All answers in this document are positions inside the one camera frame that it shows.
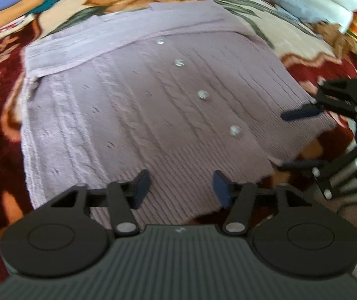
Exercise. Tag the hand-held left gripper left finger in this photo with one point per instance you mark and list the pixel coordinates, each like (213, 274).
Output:
(142, 189)

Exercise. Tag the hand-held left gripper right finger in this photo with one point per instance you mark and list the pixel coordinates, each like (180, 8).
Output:
(222, 189)

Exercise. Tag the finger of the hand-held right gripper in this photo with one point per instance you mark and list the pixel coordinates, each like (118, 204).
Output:
(300, 164)
(300, 113)

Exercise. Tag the purple knit sweater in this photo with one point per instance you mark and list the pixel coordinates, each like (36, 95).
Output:
(153, 100)

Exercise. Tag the light blue cloth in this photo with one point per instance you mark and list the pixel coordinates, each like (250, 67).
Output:
(294, 6)

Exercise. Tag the floral fleece blanket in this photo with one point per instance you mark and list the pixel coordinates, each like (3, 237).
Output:
(0, 115)

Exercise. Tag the folded teal cloth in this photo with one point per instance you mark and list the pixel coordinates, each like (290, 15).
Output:
(48, 1)

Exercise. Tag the pink patterned cloth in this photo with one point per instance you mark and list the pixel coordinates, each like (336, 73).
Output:
(9, 26)

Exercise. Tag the folded orange cloth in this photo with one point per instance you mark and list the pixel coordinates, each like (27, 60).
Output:
(12, 14)

